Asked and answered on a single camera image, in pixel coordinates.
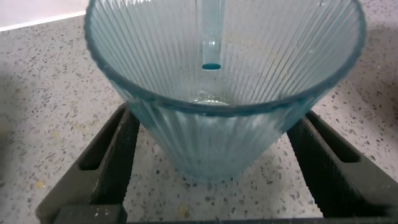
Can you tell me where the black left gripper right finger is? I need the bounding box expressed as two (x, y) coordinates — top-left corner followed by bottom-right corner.
(286, 109), (398, 218)

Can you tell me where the clear blue ribbed cup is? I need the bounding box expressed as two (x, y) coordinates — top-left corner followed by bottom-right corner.
(83, 0), (367, 183)

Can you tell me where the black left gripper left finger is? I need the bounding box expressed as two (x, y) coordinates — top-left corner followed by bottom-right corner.
(35, 104), (141, 223)

